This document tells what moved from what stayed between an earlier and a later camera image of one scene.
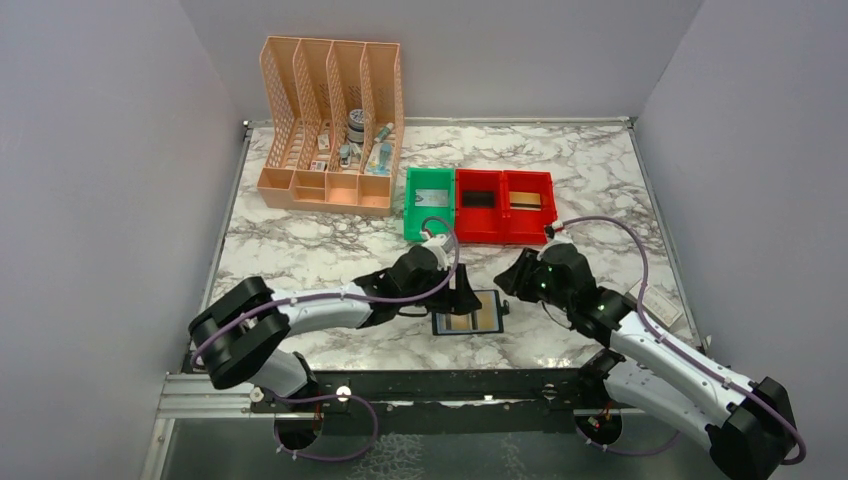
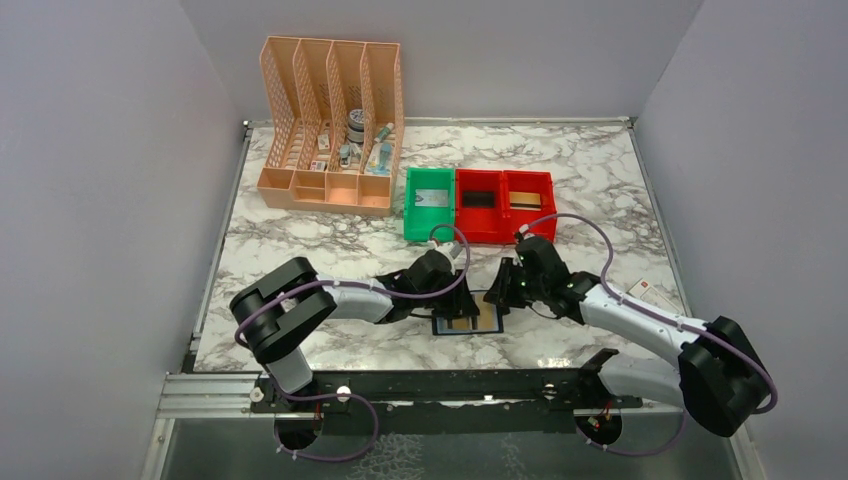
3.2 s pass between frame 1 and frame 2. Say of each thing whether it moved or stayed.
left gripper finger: stayed
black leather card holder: stayed
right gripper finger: moved
